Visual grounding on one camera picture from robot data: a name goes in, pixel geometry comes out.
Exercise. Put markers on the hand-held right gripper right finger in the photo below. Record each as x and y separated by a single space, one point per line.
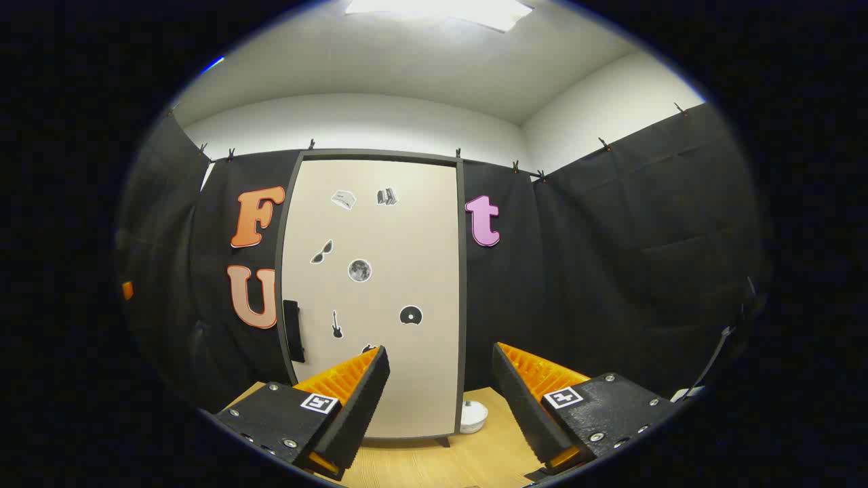
522 407

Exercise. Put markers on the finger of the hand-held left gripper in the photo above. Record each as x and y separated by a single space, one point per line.
127 290

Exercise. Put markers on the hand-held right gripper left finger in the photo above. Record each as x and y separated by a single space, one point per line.
359 413

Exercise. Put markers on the grey cabinet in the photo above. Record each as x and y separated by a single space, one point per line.
462 271

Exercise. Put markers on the beige cabinet door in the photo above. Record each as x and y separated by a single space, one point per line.
386 237

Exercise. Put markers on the white round object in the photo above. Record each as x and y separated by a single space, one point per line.
473 415

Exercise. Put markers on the black backdrop cloth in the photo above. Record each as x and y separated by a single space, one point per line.
576 271

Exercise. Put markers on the row of black cloth clips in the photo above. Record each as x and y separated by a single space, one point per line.
311 144

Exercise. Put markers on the ceiling light panel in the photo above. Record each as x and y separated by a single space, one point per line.
437 10

